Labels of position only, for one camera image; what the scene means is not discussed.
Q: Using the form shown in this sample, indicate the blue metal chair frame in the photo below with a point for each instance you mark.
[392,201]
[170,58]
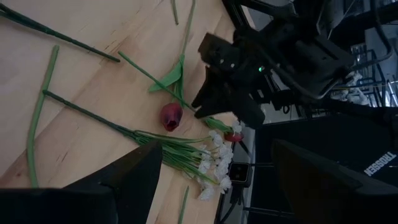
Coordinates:
[371,84]

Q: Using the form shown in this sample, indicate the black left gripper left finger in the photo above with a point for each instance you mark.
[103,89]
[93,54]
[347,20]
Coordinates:
[140,174]

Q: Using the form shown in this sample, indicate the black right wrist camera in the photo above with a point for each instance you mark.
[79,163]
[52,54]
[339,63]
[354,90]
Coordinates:
[219,49]

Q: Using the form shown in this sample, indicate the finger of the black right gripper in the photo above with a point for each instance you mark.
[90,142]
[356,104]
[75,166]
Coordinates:
[216,88]
[220,110]

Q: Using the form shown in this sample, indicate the black panel with Trossen logo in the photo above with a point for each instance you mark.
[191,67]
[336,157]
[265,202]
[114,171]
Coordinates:
[326,140]

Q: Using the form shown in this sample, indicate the black table-level camera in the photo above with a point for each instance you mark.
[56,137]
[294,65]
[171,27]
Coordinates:
[239,172]

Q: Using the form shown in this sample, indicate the white artificial flower bunch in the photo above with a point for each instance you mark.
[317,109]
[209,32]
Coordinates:
[174,149]
[62,35]

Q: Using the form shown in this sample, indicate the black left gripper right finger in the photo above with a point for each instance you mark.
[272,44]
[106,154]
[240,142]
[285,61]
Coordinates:
[304,180]

